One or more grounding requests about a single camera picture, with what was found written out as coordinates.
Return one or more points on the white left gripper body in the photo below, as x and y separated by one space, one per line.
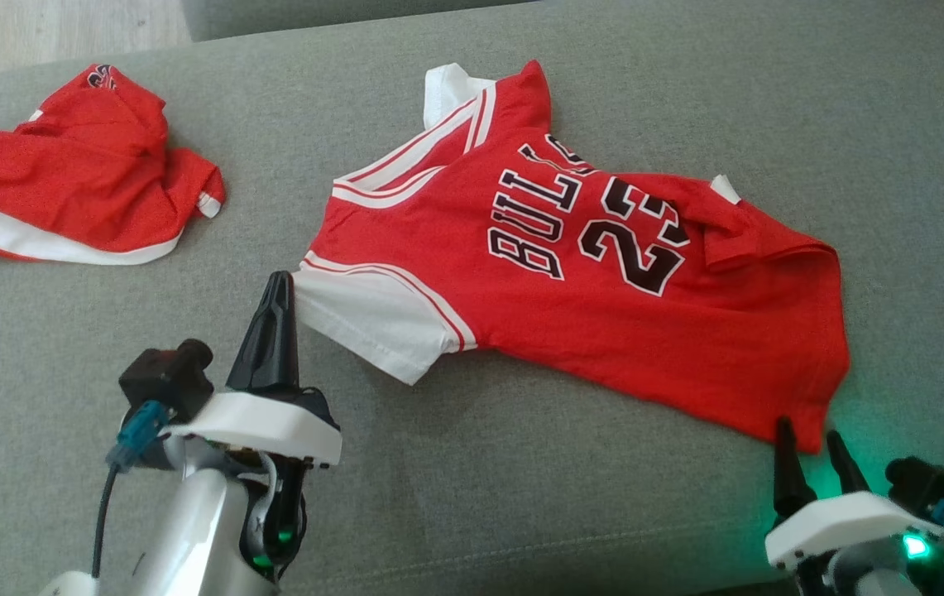
265 426

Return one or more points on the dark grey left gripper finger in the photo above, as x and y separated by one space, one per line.
256 348
287 356

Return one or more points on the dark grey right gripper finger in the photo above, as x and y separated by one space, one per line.
848 476
786 480

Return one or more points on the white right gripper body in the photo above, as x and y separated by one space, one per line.
844 521

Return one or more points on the red white basketball jersey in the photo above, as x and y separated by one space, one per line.
604 331

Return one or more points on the red shorts with white stripes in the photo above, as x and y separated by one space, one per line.
83 182

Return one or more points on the light grey sofa seat cushion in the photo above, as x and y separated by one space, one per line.
339 16

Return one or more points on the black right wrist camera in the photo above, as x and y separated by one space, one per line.
931 484

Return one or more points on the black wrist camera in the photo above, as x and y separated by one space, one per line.
165 377
931 484

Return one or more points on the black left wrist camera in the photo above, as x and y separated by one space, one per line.
165 377

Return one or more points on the blue left camera connector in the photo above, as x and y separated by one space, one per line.
136 434

